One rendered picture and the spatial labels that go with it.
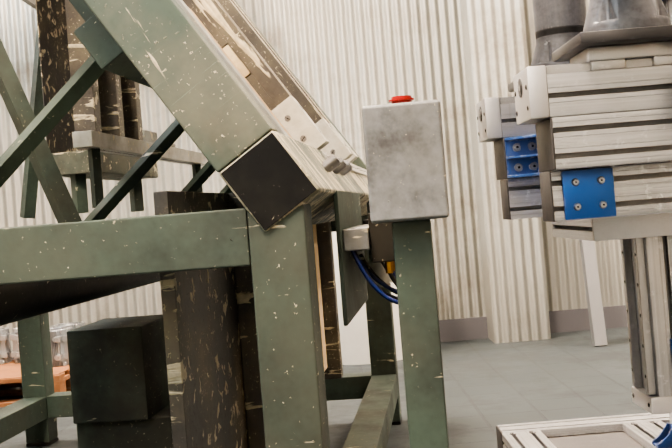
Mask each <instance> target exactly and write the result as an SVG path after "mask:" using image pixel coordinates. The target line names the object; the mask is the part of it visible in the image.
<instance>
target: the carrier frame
mask: <svg viewBox="0 0 672 448"><path fill-rule="evenodd" d="M153 197H154V209H155V215H152V216H140V217H128V218H116V219H103V220H91V221H79V222H67V223H55V224H42V225H30V226H18V227H6V228H0V326H2V325H6V324H9V323H13V322H17V327H18V340H19V353H20V366H21V379H22V392H23V398H22V399H20V400H18V401H16V402H14V403H12V404H10V405H7V406H5V407H3V408H1V409H0V444H1V443H3V442H4V441H6V440H8V439H10V438H12V437H14V436H15V435H17V434H19V433H21V432H23V431H26V443H27V444H26V447H33V446H49V445H51V444H53V443H54V442H56V441H58V440H59V439H58V430H57V418H58V417H73V423H74V424H76V425H77V438H78V448H330V437H329V424H328V412H327V401H331V400H347V399H362V401H361V403H360V406H359V408H358V411H357V413H356V416H355V418H354V421H353V423H352V426H351V428H350V430H349V433H348V435H347V438H346V440H345V443H344V445H343V448H386V447H387V443H388V439H389V434H390V430H391V425H401V420H402V417H401V405H400V393H399V381H398V368H397V356H396V344H395V332H394V319H393V307H392V302H390V301H388V300H386V299H384V298H383V297H382V296H381V295H379V294H378V293H377V292H376V291H375V290H374V289H373V288H372V287H371V285H370V284H369V283H368V281H367V291H368V300H367V301H366V315H367V327H368V339H369V352H370V364H371V372H360V373H345V374H343V366H342V354H341V342H340V329H339V317H338V304H337V292H336V280H335V267H334V255H333V243H332V232H336V225H335V221H331V222H325V223H319V224H316V231H317V243H318V255H319V268H320V280H321V292H322V305H323V317H324V330H325V342H326V354H327V369H326V370H325V372H324V362H323V350H322V337H321V325H320V312H319V300H318V288H317V275H316V263H315V250H314V238H313V226H312V213H311V205H310V204H302V205H300V206H298V207H297V208H296V209H294V210H293V211H292V212H291V213H289V214H288V215H287V216H286V217H284V218H283V219H282V220H281V221H279V222H278V223H277V224H276V225H274V226H273V227H272V228H271V229H269V230H268V231H266V232H265V231H264V230H263V229H262V228H261V227H260V225H259V224H258V223H257V221H256V220H255V219H254V218H253V216H252V215H251V214H250V212H248V211H247V210H246V209H245V207H244V206H243V205H242V203H241V202H240V201H239V200H238V198H237V197H236V196H235V194H234V193H209V192H184V191H158V192H153ZM159 281H160V286H161V299H162V311H163V314H159V315H145V316H131V317H118V318H104V319H101V320H99V321H96V322H93V323H90V324H87V325H84V326H81V327H78V328H75V329H72V330H70V331H67V345H68V358H69V371H70V384H71V391H67V392H55V391H54V378H53V365H52V352H51V339H50V326H49V312H52V311H56V310H59V309H63V308H66V307H70V306H74V305H77V304H81V303H84V302H88V301H91V300H95V299H98V298H102V297H106V296H109V295H113V294H116V293H120V292H123V291H127V290H131V289H134V288H138V287H141V286H145V285H148V284H152V283H155V282H159Z"/></svg>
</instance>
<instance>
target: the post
mask: <svg viewBox="0 0 672 448"><path fill-rule="evenodd" d="M392 235H393V248H394V260H395V272H396V284H397V297H398V309H399V321H400V333H401V346H402V358H403V370H404V382H405V395H406V407H407V419H408V431H409V444H410V448H449V437H448V425H447V413H446V400H445V388H444V376H443V364H442V352H441V340H440V327H439V315H438V303H437V291H436V279H435V267H434V254H433V242H432V230H431V220H430V219H426V220H414V221H401V222H393V223H392Z"/></svg>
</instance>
